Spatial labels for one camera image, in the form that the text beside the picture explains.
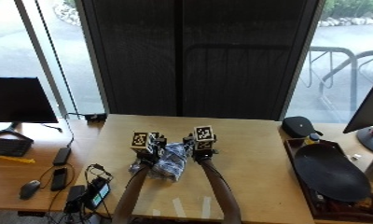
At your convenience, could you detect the person's right hand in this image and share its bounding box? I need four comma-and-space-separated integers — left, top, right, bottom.
181, 133, 218, 162

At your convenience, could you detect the person's left hand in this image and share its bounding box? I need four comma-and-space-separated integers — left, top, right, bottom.
137, 133, 169, 167

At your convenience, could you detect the blue white patterned cloth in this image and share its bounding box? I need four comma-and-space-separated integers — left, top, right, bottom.
128, 142, 196, 183

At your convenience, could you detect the white marker cube right glove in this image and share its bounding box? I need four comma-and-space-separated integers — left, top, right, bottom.
193, 124, 218, 151

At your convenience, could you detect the white marker cube glove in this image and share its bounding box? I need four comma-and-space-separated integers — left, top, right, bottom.
129, 131, 161, 154
193, 124, 218, 151

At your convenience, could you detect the white marker cube left glove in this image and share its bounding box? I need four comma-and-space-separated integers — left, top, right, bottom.
129, 131, 161, 154

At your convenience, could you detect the black adapter block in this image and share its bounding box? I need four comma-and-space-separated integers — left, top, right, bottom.
82, 113, 108, 123

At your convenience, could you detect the phone with lit screen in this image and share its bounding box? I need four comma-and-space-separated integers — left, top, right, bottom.
84, 176, 112, 211

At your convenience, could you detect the black power brick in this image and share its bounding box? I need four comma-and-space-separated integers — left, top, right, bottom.
51, 147, 73, 167

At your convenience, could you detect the dark wooden tray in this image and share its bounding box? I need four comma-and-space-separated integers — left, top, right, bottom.
282, 137, 373, 224

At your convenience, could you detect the dark window blind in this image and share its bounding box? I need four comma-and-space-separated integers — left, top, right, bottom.
75, 0, 322, 121

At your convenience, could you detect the black small box device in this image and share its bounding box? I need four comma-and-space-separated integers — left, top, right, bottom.
64, 184, 86, 215

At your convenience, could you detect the black zip case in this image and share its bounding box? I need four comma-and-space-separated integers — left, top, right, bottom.
281, 115, 325, 139

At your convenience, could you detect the black slim phone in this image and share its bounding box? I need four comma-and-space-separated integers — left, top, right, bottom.
49, 166, 68, 192

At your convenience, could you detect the yellow bottle black cap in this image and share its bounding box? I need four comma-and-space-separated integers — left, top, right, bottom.
303, 133, 323, 147

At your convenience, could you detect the black computer mouse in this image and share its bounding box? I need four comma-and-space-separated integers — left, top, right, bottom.
19, 179, 43, 201

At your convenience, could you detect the yellow flat tool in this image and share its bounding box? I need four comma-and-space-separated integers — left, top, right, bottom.
0, 155, 37, 164

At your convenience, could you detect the black oval plate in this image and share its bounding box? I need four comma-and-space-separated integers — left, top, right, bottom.
293, 144, 373, 203

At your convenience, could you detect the black keyboard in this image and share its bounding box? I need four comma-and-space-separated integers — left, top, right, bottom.
0, 137, 33, 158

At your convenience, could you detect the black computer monitor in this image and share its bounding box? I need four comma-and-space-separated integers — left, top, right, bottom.
0, 77, 60, 143

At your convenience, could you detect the monitor with red-necked stand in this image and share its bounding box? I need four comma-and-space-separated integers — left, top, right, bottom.
342, 78, 373, 154

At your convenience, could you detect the grey metal bike rack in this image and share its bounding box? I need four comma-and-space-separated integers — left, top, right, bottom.
302, 46, 373, 115

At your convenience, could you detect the black looped cable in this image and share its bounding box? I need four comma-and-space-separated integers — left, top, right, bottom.
84, 162, 114, 185

